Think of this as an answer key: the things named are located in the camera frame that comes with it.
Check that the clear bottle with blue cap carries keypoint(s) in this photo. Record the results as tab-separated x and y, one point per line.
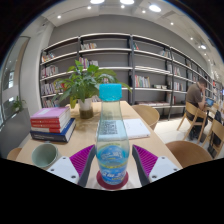
112	153

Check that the green potted plant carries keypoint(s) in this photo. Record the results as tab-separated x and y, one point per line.
83	83

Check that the grey wall shelf unit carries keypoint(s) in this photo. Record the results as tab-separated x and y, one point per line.
106	58

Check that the group of wooden chairs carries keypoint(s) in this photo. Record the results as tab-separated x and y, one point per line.
193	115

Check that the pink book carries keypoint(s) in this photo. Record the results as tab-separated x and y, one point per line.
48	113

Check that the small window potted plant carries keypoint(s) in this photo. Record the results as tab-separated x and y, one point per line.
17	104

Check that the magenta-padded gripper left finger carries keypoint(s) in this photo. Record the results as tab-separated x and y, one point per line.
63	168

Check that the group of ceiling lights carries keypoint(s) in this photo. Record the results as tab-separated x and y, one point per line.
155	8

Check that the beige patterned ceramic mug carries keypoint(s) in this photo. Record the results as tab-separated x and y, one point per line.
43	156

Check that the black backpack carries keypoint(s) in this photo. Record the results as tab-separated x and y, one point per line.
219	118

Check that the white printed booklet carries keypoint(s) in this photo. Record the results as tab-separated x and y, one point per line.
138	128

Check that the red book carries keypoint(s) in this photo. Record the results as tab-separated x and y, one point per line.
46	125

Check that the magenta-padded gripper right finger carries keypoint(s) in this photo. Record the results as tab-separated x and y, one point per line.
163	168

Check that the laptop computer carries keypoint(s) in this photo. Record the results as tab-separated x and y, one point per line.
210	102

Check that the person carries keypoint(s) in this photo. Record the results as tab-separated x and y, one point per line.
194	96

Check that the dark blue book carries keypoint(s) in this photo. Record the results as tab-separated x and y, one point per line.
50	135

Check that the flat round red coaster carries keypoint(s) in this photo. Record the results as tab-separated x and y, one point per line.
111	186

